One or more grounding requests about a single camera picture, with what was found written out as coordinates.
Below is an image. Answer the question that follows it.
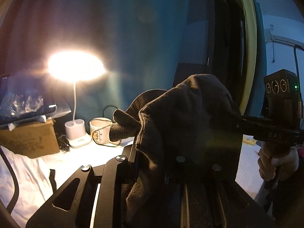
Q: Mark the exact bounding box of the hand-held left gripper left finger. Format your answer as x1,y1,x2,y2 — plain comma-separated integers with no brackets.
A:
26,145,138,228

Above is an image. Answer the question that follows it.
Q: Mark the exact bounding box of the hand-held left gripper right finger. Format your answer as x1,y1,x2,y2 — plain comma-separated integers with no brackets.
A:
164,155,277,228

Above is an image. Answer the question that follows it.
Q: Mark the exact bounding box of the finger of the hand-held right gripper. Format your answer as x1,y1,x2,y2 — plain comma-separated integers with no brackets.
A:
229,116,262,133

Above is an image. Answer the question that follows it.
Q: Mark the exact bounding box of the dark brown t-shirt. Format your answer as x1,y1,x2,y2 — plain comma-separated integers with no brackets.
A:
109,74,243,228

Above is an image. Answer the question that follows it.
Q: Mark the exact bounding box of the person's right hand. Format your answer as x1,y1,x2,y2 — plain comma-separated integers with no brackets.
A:
258,147,300,181

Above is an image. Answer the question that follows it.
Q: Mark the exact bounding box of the cream cartoon mug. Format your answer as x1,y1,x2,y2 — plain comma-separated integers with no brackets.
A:
89,117,114,146

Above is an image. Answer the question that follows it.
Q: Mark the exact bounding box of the white desk lamp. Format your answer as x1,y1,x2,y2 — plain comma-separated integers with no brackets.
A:
47,51,106,149

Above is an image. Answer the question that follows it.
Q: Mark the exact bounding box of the black flat strip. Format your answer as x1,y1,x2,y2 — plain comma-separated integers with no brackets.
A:
49,169,57,195

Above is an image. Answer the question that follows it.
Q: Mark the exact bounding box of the white air conditioner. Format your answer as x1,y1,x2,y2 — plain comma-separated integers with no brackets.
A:
271,34,304,45

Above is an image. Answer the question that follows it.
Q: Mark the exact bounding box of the brown cardboard box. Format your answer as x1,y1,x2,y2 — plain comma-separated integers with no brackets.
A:
0,119,60,159

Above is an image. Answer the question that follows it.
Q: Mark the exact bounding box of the white stand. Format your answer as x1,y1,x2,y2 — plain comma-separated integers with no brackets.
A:
8,115,47,131

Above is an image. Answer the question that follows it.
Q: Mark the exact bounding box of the white cloth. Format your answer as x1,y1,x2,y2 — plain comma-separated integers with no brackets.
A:
0,145,19,219

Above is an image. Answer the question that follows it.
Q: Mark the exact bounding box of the clear plastic bag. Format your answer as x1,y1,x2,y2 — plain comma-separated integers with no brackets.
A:
0,75,72,124

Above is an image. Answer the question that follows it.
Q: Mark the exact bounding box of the teal curtain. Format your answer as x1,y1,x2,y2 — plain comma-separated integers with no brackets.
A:
24,0,190,124

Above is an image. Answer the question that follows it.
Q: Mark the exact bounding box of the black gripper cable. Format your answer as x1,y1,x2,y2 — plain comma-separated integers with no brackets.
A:
293,45,304,76

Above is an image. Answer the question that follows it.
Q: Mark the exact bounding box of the black coiled cable bundle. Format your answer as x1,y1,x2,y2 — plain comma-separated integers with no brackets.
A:
57,134,70,152

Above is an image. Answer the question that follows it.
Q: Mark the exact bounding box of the black charger cable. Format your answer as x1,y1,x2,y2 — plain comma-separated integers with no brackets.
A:
102,105,121,148

